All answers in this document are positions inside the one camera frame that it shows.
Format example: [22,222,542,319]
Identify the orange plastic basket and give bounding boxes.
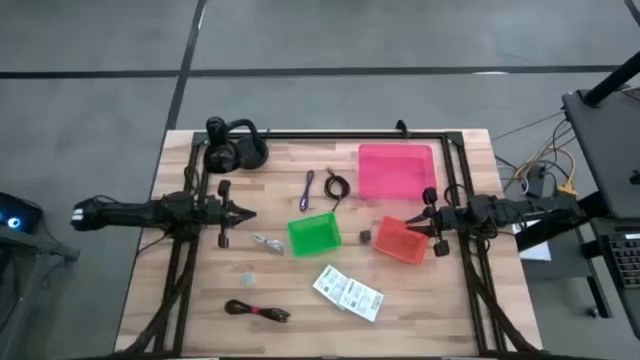
[373,215,431,265]

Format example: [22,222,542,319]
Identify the green plastic basket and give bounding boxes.
[287,211,344,259]

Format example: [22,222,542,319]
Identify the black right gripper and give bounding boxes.
[404,187,471,258]

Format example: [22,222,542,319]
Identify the white paper sheet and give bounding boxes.
[512,207,553,263]

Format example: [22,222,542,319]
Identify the black pole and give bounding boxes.
[582,49,640,109]

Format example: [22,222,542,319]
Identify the yellow floor cables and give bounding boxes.
[514,144,579,196]

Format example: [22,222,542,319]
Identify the black aluminium table frame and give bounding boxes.
[114,130,544,360]

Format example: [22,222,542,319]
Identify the grey side desk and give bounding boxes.
[514,87,640,341]

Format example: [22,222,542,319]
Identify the black device with blue light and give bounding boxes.
[0,192,44,235]

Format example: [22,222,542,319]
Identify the black power adapter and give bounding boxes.
[527,167,549,197]

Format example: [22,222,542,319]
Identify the black gooseneck desk lamp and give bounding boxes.
[202,116,270,175]

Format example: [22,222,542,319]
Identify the black keyboard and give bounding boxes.
[602,232,640,291]

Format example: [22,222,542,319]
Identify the pink plastic bin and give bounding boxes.
[358,143,438,202]

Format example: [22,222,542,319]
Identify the black cable with red tie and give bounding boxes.
[223,298,292,324]

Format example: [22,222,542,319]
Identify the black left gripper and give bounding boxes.
[201,178,258,250]

